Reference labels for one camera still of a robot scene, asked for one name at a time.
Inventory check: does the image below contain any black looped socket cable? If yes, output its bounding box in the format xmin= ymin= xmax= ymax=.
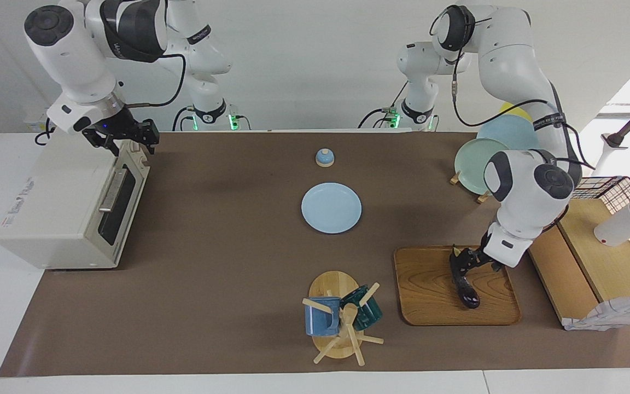
xmin=34 ymin=118 xmax=56 ymax=146

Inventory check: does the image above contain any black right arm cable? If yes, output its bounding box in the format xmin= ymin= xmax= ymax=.
xmin=126 ymin=52 xmax=187 ymax=108

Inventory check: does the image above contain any blue mug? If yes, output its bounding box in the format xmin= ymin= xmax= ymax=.
xmin=304 ymin=296 xmax=342 ymax=337

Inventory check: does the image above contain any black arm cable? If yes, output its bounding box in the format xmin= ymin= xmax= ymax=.
xmin=430 ymin=5 xmax=594 ymax=170
xmin=126 ymin=52 xmax=187 ymax=108

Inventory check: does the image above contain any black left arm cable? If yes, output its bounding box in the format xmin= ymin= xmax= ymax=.
xmin=430 ymin=5 xmax=594 ymax=170

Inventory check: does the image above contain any wooden mug tree stand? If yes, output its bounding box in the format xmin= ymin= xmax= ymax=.
xmin=301 ymin=270 xmax=385 ymax=366

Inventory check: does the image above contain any white cylindrical bottle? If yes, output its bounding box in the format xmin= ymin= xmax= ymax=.
xmin=593 ymin=186 xmax=630 ymax=247

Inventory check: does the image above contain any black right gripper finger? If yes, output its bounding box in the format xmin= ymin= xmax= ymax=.
xmin=141 ymin=119 xmax=160 ymax=154
xmin=96 ymin=136 xmax=123 ymax=157

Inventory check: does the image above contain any wooden plate rack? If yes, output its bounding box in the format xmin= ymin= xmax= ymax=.
xmin=450 ymin=171 xmax=491 ymax=204

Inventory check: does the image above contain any black wire mesh panel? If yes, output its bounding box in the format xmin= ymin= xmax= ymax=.
xmin=567 ymin=176 xmax=630 ymax=274

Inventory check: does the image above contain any dark green mug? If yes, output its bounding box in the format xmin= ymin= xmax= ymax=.
xmin=340 ymin=284 xmax=383 ymax=332

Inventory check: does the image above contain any light blue plate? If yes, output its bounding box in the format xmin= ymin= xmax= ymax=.
xmin=301 ymin=182 xmax=363 ymax=234
xmin=476 ymin=115 xmax=540 ymax=151

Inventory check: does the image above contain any oven door with glass window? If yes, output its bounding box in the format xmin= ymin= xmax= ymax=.
xmin=95 ymin=147 xmax=150 ymax=263

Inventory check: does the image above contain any black left base cable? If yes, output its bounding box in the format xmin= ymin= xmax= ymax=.
xmin=358 ymin=82 xmax=410 ymax=130

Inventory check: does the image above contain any cream toaster oven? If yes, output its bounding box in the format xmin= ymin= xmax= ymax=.
xmin=0 ymin=126 xmax=151 ymax=270

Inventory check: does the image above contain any yellow plate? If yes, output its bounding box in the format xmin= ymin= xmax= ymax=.
xmin=500 ymin=102 xmax=534 ymax=124

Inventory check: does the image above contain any black base cable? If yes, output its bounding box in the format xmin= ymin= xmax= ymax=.
xmin=358 ymin=82 xmax=410 ymax=130
xmin=172 ymin=106 xmax=195 ymax=132

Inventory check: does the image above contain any pale green plate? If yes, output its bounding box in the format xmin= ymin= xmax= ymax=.
xmin=454 ymin=138 xmax=512 ymax=196

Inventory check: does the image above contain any white wall socket box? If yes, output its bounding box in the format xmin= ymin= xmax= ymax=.
xmin=24 ymin=112 xmax=53 ymax=133

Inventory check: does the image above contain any wooden shelf unit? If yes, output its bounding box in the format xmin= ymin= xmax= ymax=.
xmin=516 ymin=176 xmax=630 ymax=332

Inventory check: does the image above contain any rectangular wooden tray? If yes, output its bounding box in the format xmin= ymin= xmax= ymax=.
xmin=393 ymin=245 xmax=522 ymax=327

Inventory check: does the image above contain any brown table mat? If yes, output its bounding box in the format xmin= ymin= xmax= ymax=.
xmin=0 ymin=131 xmax=630 ymax=378

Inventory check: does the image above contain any black right base cable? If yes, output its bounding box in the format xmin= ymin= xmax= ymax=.
xmin=172 ymin=106 xmax=195 ymax=132

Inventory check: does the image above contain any dark purple eggplant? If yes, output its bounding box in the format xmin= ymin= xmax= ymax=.
xmin=451 ymin=246 xmax=481 ymax=310

